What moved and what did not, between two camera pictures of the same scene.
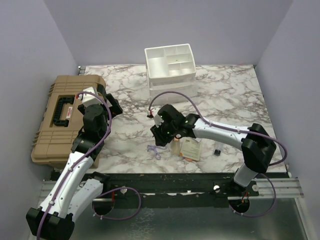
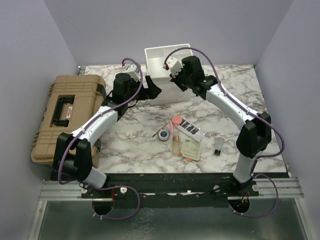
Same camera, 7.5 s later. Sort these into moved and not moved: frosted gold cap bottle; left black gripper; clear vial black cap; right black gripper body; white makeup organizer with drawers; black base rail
Moved: right black gripper body; left black gripper
Not moved: white makeup organizer with drawers; frosted gold cap bottle; clear vial black cap; black base rail
